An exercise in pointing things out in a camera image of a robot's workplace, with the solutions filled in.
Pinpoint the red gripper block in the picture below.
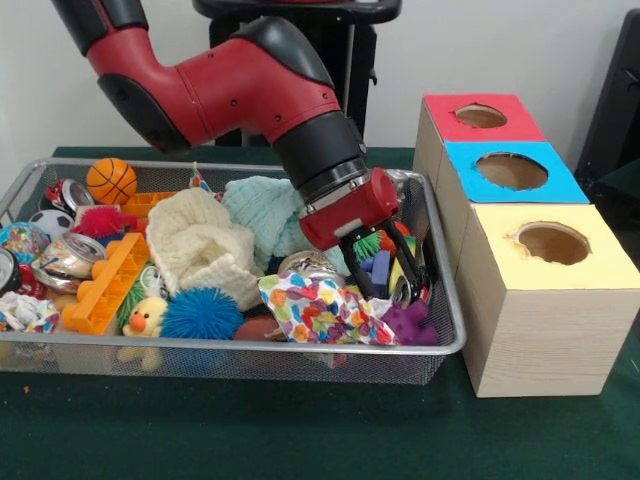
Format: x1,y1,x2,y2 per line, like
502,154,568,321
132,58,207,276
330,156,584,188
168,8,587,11
298,167,430,301

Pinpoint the multicoloured patterned cloth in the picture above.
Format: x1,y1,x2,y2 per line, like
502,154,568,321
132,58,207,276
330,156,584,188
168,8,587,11
257,269,401,346

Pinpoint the mint green cloth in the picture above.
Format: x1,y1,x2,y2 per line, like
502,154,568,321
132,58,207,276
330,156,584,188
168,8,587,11
221,175,321,274

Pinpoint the cream knitted cloth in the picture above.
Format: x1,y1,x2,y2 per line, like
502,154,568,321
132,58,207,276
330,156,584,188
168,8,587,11
145,187,266,311

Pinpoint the wooden box with three holes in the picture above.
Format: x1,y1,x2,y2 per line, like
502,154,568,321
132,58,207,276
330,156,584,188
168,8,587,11
412,92,640,399

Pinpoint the crushed silver can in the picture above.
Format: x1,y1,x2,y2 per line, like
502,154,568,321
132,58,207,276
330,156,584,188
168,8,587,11
389,269,432,306

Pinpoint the purple spiky ball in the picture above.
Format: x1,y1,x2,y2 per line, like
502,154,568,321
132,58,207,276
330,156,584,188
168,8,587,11
382,299,440,346

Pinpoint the dark green table cloth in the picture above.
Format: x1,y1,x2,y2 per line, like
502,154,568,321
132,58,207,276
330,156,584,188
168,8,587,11
0,144,640,480
574,158,640,236

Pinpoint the blue rubber koosh ball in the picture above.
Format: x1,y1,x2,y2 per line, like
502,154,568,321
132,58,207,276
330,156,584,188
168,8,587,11
160,287,245,340

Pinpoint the yellow plush duck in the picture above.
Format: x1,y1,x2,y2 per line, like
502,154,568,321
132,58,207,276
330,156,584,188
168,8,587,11
121,295,169,339

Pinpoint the orange plastic bubble tray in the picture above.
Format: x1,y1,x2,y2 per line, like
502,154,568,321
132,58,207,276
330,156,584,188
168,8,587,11
60,232,151,335

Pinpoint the orange toy basketball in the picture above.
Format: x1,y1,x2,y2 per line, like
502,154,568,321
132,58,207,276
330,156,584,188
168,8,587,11
86,157,139,205

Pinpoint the black stand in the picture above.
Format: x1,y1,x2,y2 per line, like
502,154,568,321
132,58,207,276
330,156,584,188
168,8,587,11
574,7,640,176

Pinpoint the dented white soda can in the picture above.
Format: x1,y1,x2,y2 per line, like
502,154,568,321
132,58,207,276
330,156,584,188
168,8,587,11
32,233,107,294

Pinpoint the small soccer ball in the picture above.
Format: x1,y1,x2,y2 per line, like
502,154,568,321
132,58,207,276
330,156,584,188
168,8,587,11
28,208,75,239

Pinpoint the wire mesh bin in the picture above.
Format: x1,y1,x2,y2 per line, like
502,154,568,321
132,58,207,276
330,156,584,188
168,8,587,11
0,158,467,386

